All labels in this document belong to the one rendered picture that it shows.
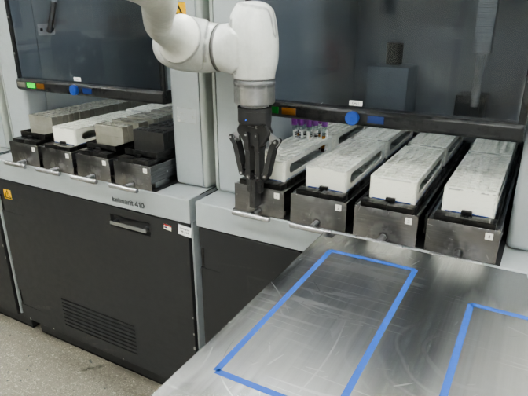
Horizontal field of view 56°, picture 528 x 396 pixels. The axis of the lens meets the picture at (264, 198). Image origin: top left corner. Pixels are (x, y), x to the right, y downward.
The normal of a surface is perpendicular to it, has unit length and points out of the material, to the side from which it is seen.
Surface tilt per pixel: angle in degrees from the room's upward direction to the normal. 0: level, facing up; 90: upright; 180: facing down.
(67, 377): 0
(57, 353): 0
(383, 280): 0
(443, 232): 90
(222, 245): 90
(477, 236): 90
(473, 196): 90
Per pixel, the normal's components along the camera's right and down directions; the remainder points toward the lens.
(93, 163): -0.49, 0.31
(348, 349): 0.00, -0.93
